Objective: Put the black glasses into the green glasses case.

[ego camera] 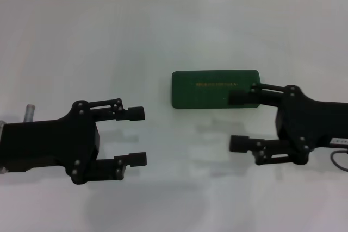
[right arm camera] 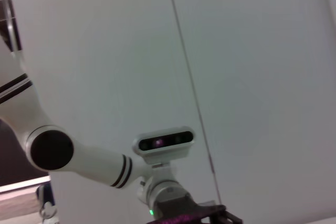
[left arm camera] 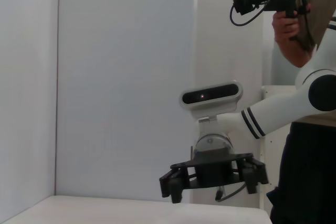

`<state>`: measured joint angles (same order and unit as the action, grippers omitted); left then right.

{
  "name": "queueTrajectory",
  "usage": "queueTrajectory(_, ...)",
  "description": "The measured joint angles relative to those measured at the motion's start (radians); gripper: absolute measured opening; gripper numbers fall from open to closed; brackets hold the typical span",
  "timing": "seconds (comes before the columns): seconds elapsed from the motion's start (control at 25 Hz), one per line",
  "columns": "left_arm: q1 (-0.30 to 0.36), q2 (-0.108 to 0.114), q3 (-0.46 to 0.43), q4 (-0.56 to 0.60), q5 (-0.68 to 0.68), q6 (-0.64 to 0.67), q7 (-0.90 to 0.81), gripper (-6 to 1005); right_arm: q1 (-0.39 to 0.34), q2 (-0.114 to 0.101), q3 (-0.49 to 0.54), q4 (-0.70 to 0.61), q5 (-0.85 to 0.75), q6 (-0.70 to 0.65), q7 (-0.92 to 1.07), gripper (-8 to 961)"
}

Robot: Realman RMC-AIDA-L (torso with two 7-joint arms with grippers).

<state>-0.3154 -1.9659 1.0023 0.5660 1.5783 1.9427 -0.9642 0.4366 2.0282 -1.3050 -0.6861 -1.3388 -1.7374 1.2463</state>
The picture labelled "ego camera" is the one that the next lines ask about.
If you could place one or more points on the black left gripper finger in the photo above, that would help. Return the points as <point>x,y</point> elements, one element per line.
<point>136,159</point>
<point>136,113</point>

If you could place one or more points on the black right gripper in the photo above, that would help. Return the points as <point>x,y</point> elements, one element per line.
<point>307,123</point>

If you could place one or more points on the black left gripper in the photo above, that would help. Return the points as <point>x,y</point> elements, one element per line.
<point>49,145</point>

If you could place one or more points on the green glasses case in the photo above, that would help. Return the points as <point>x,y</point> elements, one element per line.
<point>201,93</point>

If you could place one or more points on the silver cylinder post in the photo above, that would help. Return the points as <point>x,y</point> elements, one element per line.
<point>30,112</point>

